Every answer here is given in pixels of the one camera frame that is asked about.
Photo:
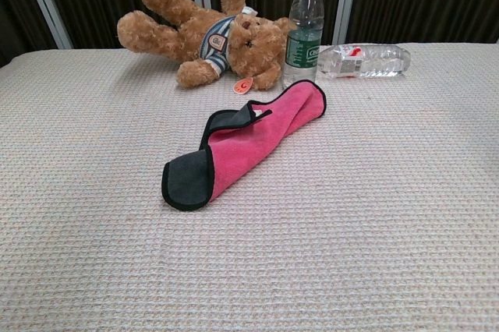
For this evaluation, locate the pink and black cloth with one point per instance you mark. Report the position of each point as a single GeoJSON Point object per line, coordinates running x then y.
{"type": "Point", "coordinates": [241, 152]}

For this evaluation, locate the brown teddy bear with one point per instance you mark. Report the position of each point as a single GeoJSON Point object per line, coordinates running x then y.
{"type": "Point", "coordinates": [187, 32]}

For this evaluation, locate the orange teddy hang tag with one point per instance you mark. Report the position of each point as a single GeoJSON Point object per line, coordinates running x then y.
{"type": "Point", "coordinates": [243, 85]}

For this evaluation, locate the water bottle green label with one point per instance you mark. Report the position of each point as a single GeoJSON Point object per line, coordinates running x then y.
{"type": "Point", "coordinates": [304, 16]}

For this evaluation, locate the water bottle red label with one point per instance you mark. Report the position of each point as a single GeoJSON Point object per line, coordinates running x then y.
{"type": "Point", "coordinates": [370, 61]}

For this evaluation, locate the beige woven table cloth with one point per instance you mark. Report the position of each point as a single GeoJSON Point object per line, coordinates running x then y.
{"type": "Point", "coordinates": [117, 230]}

